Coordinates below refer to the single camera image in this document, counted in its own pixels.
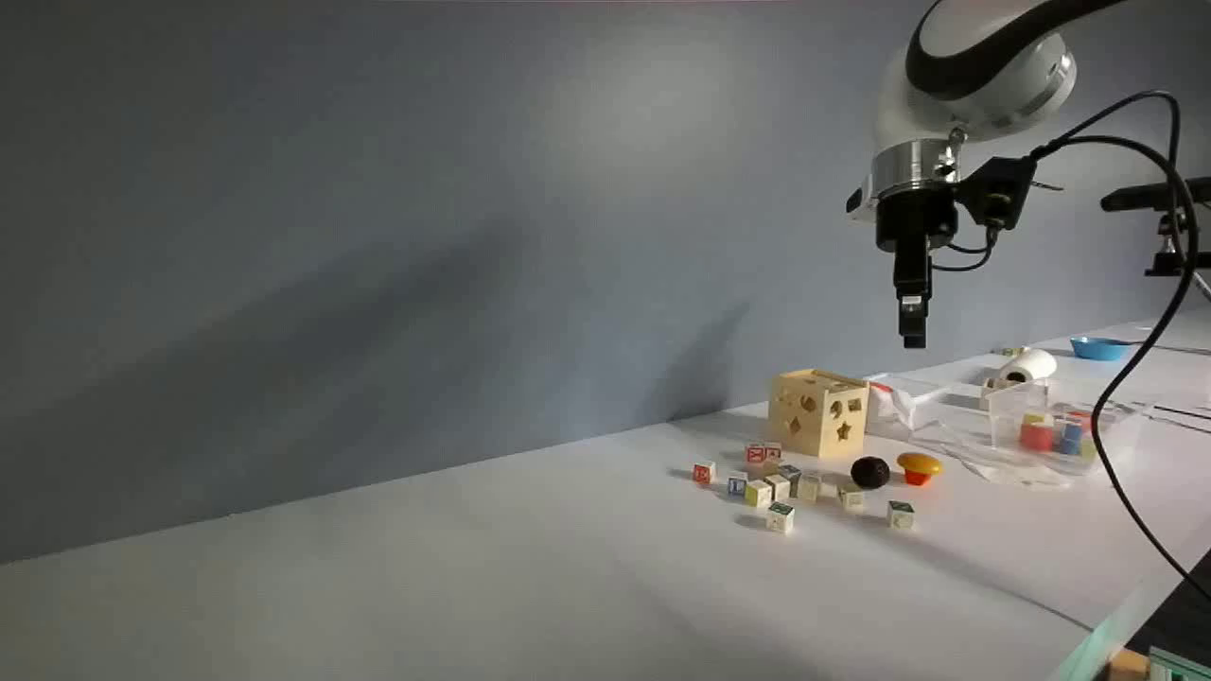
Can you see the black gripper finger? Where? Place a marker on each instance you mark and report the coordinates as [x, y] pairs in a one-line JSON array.
[[908, 322], [917, 336]]

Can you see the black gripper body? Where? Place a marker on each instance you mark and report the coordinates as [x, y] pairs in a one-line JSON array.
[[908, 230]]

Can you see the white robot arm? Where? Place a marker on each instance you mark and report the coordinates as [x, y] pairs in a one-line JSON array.
[[969, 70]]

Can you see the small beige letter cube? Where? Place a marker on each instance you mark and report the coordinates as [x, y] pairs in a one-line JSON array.
[[853, 500]]

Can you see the white letter cube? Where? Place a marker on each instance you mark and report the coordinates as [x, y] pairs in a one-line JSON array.
[[819, 491]]

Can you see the pink letter cube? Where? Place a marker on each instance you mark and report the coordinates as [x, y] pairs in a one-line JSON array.
[[761, 455]]

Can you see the yellow letter cube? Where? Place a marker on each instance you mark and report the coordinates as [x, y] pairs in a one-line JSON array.
[[757, 495]]

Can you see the blue sided letter cube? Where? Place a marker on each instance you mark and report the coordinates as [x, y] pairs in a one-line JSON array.
[[735, 485]]

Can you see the white round device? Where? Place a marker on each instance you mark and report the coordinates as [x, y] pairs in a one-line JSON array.
[[1024, 369]]

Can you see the wooden shape sorter box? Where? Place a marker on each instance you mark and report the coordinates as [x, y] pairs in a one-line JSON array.
[[819, 413]]

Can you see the orange red toy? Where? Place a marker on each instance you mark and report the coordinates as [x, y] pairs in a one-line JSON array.
[[917, 469]]

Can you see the clear plastic container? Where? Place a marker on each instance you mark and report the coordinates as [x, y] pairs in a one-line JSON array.
[[1004, 413]]

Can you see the black round toy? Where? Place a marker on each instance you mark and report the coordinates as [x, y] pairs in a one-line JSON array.
[[868, 472]]

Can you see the red block in container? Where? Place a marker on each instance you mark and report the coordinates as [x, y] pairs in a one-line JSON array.
[[1036, 432]]

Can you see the blue bowl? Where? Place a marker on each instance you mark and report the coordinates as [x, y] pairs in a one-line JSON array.
[[1099, 351]]

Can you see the blue block in container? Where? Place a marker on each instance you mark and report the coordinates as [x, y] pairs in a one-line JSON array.
[[1071, 442]]

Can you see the wooden block bottom corner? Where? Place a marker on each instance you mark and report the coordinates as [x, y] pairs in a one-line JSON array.
[[1128, 668]]

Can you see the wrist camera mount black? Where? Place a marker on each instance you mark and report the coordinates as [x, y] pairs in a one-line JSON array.
[[997, 190]]

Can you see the black camera stand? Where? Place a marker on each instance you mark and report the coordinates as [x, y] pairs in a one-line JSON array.
[[1172, 224]]

